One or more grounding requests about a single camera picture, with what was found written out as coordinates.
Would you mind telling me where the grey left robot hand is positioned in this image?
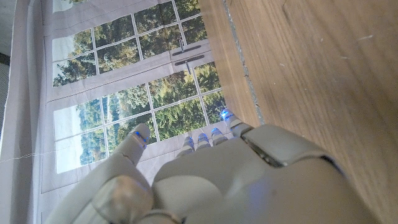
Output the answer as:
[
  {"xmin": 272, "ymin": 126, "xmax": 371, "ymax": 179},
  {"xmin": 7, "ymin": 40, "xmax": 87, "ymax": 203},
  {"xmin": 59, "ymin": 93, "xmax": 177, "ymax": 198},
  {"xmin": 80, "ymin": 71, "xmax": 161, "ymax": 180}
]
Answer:
[{"xmin": 43, "ymin": 108, "xmax": 383, "ymax": 224}]

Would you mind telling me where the printed window backdrop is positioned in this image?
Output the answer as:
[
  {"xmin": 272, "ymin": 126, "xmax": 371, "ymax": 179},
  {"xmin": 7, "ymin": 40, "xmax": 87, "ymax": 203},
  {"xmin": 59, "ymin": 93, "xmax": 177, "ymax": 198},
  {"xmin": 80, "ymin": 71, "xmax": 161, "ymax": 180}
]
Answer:
[{"xmin": 0, "ymin": 0, "xmax": 237, "ymax": 224}]

